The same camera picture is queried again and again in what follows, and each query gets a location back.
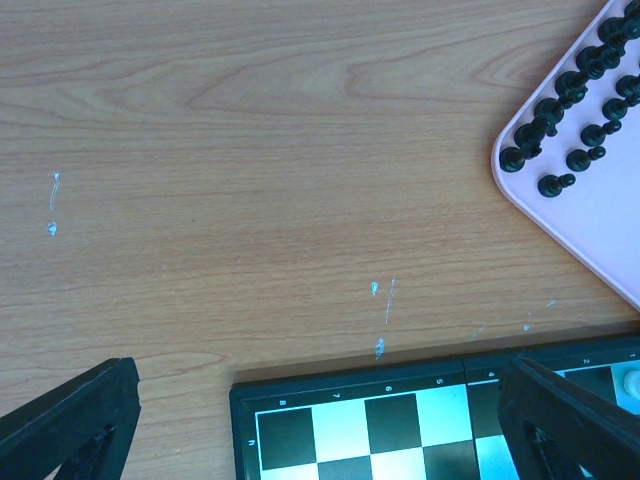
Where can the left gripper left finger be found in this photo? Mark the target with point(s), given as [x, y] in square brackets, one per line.
[83, 429]

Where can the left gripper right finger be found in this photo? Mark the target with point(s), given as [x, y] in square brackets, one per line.
[555, 429]

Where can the white rook chess piece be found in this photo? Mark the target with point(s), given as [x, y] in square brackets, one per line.
[631, 383]

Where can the black pawn chess piece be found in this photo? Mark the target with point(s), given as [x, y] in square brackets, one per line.
[551, 186]

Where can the black and silver chessboard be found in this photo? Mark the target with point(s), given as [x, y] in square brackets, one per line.
[430, 419]

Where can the pink plastic tray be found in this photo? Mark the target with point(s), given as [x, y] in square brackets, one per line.
[585, 117]

